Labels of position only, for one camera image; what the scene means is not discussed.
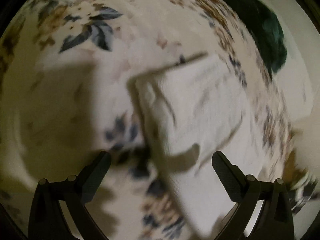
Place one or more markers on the dark green cloth pile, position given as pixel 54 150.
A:
pixel 265 28

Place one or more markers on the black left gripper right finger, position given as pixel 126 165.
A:
pixel 275 219

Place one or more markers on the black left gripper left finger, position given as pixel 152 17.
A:
pixel 46 220

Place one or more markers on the floral bed blanket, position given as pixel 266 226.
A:
pixel 67 71

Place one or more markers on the white pants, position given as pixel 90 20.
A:
pixel 188 113

